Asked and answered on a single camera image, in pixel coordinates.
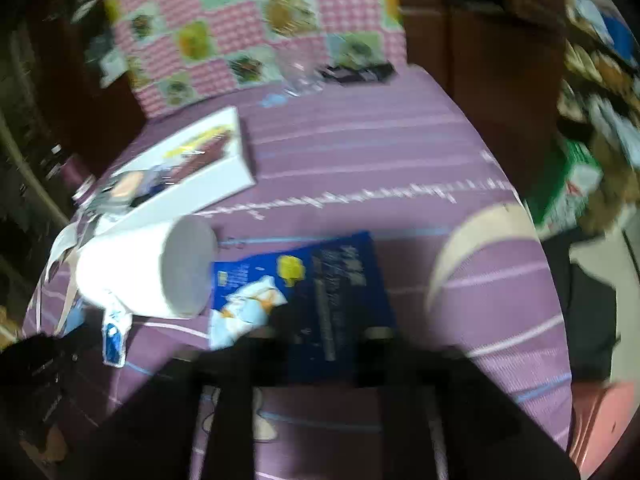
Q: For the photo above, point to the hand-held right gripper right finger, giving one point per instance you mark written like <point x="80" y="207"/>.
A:
<point x="375" y="360"/>

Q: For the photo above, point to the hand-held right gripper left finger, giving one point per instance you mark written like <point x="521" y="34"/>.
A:
<point x="260" y="360"/>

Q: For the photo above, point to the blue printed packet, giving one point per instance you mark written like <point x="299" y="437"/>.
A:
<point x="340" y="300"/>

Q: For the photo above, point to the pink glitter scrub sponge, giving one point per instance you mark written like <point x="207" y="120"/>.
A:
<point x="210" y="152"/>

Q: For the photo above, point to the powder puff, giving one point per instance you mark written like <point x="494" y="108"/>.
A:
<point x="125" y="187"/>

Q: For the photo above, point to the yellow printed packet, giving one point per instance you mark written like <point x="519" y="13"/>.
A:
<point x="192" y="146"/>

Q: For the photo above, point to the long white blue packet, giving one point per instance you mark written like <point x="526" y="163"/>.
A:
<point x="114" y="337"/>

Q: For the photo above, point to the white face mask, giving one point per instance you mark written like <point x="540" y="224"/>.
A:
<point x="62" y="245"/>

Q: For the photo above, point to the white paper towel roll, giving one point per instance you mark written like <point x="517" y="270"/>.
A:
<point x="135" y="270"/>

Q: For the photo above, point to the purple pump bottle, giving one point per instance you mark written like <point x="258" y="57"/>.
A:
<point x="75" y="175"/>

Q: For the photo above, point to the pink plastic object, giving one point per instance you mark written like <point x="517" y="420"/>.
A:
<point x="605" y="425"/>

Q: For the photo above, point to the green white cardboard box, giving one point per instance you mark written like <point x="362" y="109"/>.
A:
<point x="565" y="180"/>

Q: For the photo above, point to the black clip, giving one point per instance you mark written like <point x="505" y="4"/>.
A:
<point x="357" y="74"/>

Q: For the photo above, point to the clear glass cup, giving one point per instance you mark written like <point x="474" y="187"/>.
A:
<point x="300" y="75"/>

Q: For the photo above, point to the dark wooden cabinet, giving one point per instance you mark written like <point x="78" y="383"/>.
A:
<point x="490" y="60"/>

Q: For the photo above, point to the pink checkered chair cover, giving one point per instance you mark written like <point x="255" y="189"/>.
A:
<point x="225" y="20"/>

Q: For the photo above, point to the cluttered storage shelf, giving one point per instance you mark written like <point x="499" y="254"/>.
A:
<point x="595" y="70"/>

